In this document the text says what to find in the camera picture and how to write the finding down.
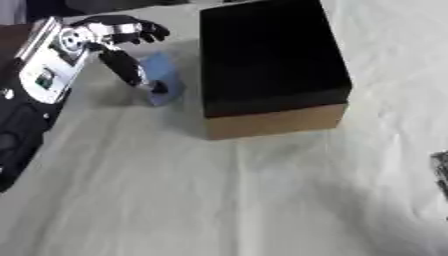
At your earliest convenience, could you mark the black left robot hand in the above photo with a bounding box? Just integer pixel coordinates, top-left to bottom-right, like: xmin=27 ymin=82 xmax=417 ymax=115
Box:
xmin=68 ymin=14 xmax=172 ymax=95

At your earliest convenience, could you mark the tan cardboard box black inside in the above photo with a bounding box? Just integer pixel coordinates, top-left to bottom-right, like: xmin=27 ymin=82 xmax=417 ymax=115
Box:
xmin=197 ymin=0 xmax=354 ymax=141

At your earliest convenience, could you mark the light blue block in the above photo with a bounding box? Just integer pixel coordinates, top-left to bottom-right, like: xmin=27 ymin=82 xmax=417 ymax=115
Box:
xmin=136 ymin=51 xmax=189 ymax=107

